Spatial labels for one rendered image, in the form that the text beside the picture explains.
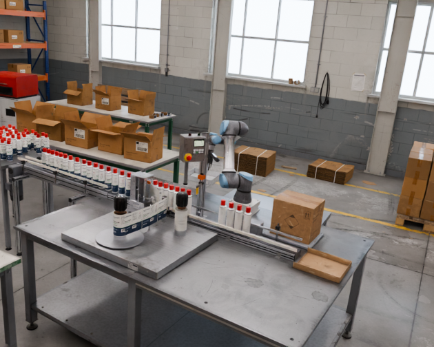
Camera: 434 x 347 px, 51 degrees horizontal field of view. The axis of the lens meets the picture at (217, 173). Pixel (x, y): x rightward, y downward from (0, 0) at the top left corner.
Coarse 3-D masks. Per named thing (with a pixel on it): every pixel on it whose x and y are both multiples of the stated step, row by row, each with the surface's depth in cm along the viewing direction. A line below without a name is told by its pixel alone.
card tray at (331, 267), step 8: (304, 256) 301; (312, 256) 302; (320, 256) 303; (328, 256) 300; (336, 256) 297; (296, 264) 284; (304, 264) 290; (312, 264) 291; (320, 264) 292; (328, 264) 293; (336, 264) 294; (344, 264) 294; (312, 272) 280; (320, 272) 277; (328, 272) 283; (336, 272) 284; (344, 272) 279; (336, 280) 272
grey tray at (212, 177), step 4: (196, 168) 412; (188, 172) 403; (192, 172) 411; (196, 172) 414; (208, 172) 408; (212, 172) 407; (216, 172) 405; (188, 176) 395; (192, 176) 393; (196, 176) 405; (208, 176) 407; (212, 176) 407; (216, 176) 395; (192, 180) 395; (196, 180) 393; (208, 180) 388; (212, 180) 388; (216, 180) 397; (208, 184) 389; (212, 184) 390
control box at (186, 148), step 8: (184, 136) 324; (192, 136) 326; (200, 136) 328; (184, 144) 325; (192, 144) 327; (184, 152) 327; (192, 152) 329; (184, 160) 328; (192, 160) 331; (200, 160) 333
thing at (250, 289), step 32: (192, 192) 402; (32, 224) 316; (64, 224) 320; (96, 256) 281; (192, 256) 290; (224, 256) 293; (256, 256) 297; (352, 256) 307; (160, 288) 252; (192, 288) 255; (224, 288) 257; (256, 288) 260; (288, 288) 262; (320, 288) 265; (224, 320) 231; (256, 320) 231; (288, 320) 233; (320, 320) 237
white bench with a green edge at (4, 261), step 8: (0, 256) 278; (8, 256) 279; (0, 264) 269; (8, 264) 270; (16, 264) 275; (0, 272) 266; (8, 272) 276; (8, 280) 278; (8, 288) 279; (8, 296) 280; (8, 304) 282; (8, 312) 283; (8, 320) 285; (8, 328) 286; (8, 336) 289; (16, 336) 293; (8, 344) 291; (16, 344) 294
